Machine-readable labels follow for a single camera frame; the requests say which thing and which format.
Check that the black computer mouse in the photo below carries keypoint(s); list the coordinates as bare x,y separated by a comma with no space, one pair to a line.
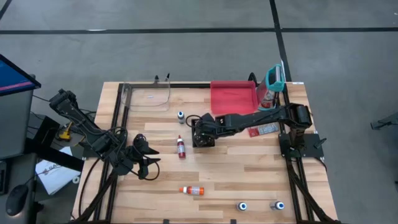
17,199

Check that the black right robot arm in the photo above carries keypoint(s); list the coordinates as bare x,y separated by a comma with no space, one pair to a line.
264,116

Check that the white bottle blue cap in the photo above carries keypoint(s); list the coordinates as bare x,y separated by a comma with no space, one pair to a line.
277,205
242,206
181,117

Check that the black aluminium table frame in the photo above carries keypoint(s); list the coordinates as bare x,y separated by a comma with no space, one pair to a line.
119,102

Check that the white label sticker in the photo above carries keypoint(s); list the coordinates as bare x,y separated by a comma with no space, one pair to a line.
297,83

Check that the clear plastic container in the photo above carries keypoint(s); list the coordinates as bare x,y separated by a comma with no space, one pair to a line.
146,98

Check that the yellow hand tool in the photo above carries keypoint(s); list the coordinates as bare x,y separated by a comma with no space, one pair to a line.
65,133

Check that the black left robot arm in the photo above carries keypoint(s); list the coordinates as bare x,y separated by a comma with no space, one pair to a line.
77,116

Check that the dark chair base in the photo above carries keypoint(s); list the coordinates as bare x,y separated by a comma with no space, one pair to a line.
385,122

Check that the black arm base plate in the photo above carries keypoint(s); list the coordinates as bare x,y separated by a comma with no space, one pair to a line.
88,152
311,151

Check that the orange paint bottle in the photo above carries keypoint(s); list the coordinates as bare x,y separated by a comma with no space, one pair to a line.
194,190

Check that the blue screen monitor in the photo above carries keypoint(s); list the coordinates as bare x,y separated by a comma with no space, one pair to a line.
12,77

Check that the white paper booklet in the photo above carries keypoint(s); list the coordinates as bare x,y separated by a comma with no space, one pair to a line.
54,174

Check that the white tape roll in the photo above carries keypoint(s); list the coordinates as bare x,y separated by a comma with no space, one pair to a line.
76,180

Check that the red paint bottle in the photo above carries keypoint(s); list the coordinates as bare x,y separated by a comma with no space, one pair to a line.
181,147

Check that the pink plastic tray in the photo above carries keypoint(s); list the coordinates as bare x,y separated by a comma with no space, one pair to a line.
233,98

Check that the black table clamp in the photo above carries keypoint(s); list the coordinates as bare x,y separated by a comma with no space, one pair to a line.
233,221
167,77
157,78
166,221

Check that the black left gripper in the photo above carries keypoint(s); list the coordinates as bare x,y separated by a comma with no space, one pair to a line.
127,163

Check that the black stand beam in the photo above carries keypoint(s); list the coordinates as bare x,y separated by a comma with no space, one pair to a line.
53,154

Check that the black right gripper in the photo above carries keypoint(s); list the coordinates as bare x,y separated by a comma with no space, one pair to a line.
205,126

